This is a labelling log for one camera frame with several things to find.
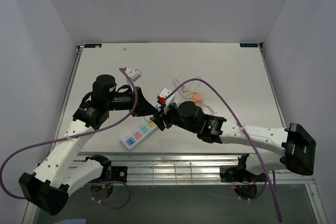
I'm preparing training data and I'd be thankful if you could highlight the white colourful power strip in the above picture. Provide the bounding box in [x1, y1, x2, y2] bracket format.
[120, 120, 159, 151]

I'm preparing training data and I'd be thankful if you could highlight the blue label right corner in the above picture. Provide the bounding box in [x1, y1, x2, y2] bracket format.
[239, 43, 258, 48]

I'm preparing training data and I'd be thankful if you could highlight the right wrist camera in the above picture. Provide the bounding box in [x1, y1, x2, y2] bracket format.
[157, 88, 175, 113]

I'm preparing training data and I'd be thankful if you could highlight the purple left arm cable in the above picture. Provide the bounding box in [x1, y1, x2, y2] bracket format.
[0, 67, 139, 210]

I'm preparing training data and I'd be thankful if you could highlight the blue label left corner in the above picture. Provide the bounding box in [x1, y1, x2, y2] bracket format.
[84, 44, 102, 48]

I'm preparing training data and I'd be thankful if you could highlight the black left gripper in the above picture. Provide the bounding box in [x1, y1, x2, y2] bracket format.
[106, 87, 156, 117]

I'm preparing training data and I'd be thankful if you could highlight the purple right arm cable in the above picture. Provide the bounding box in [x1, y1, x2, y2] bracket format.
[162, 78, 282, 223]

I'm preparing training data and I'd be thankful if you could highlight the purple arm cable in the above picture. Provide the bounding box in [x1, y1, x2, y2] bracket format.
[0, 67, 139, 210]
[162, 78, 282, 223]

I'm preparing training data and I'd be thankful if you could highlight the pink charger cable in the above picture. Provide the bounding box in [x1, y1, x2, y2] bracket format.
[191, 92, 218, 116]

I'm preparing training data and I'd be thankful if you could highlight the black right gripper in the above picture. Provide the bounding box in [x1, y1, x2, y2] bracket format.
[150, 101, 198, 134]

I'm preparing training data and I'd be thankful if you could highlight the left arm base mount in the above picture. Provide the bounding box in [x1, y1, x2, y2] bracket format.
[86, 154, 128, 184]

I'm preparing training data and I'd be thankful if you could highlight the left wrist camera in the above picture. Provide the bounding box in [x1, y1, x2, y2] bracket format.
[125, 68, 142, 82]

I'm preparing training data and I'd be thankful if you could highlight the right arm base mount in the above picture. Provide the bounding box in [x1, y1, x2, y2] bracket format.
[219, 154, 266, 184]

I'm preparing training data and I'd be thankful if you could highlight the pink charger plug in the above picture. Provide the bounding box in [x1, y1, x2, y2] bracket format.
[192, 93, 203, 105]

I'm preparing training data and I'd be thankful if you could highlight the white power strip cord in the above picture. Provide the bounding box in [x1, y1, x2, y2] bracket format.
[173, 77, 203, 99]

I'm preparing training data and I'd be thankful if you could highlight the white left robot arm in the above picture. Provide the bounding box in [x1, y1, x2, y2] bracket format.
[19, 74, 157, 216]

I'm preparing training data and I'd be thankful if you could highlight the blue label corner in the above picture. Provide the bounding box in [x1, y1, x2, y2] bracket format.
[239, 43, 258, 48]
[84, 44, 102, 48]

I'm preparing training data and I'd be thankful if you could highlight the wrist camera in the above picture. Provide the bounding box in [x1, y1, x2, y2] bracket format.
[157, 88, 175, 113]
[125, 68, 142, 82]

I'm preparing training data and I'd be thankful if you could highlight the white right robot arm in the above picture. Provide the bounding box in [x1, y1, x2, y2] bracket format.
[154, 101, 317, 180]

